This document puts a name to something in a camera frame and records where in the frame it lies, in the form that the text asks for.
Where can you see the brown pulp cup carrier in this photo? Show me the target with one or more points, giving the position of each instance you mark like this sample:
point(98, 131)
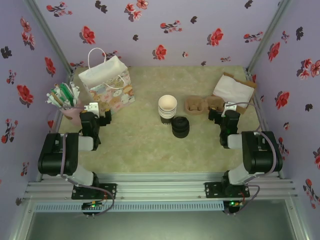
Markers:
point(200, 102)

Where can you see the cartoon animal paper gift bag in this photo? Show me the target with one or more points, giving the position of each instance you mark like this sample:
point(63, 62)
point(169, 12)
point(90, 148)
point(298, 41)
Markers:
point(105, 72)

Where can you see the black paper coffee cup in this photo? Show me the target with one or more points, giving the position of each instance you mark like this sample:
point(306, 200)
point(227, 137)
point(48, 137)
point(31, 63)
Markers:
point(167, 103)

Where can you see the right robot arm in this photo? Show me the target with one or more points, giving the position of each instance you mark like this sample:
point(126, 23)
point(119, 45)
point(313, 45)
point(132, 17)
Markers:
point(260, 152)

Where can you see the white napkins in box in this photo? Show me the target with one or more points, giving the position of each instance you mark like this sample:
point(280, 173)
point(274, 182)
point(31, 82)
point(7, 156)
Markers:
point(242, 110)

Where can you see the pink cup of utensils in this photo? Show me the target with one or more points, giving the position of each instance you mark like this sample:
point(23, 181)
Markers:
point(57, 122)

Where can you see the white napkin stack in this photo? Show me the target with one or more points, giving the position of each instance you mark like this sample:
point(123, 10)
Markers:
point(232, 90)

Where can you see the stack of black lids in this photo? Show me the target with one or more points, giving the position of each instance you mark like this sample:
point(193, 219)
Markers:
point(181, 132)

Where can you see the white wrapped straw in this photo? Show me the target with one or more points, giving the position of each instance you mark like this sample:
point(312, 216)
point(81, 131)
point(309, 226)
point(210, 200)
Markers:
point(50, 98)
point(56, 90)
point(75, 88)

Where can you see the brown wrapped straw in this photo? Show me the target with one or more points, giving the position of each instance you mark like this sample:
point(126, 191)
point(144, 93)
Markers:
point(54, 97)

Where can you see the grey steel panel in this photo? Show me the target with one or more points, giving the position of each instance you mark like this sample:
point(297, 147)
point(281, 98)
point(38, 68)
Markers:
point(160, 227)

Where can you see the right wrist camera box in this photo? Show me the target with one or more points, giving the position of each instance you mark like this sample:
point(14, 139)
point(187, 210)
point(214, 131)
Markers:
point(230, 107)

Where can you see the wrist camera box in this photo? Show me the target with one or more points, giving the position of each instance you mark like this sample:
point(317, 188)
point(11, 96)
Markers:
point(230, 107)
point(92, 107)

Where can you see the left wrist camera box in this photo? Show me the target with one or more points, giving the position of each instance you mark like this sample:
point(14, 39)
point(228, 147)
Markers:
point(92, 107)

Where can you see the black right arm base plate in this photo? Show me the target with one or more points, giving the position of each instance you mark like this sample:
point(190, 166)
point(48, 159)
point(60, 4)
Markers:
point(212, 190)

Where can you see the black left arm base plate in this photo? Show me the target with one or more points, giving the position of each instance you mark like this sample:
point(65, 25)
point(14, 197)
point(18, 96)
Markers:
point(110, 191)

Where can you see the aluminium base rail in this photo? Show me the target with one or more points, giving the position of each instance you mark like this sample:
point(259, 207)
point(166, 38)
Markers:
point(160, 185)

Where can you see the aluminium corner post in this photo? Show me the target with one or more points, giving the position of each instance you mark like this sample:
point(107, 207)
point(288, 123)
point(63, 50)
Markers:
point(47, 32)
point(270, 32)

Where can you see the aluminium frame bar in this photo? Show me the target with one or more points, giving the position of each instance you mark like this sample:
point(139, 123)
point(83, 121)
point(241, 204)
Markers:
point(21, 220)
point(297, 220)

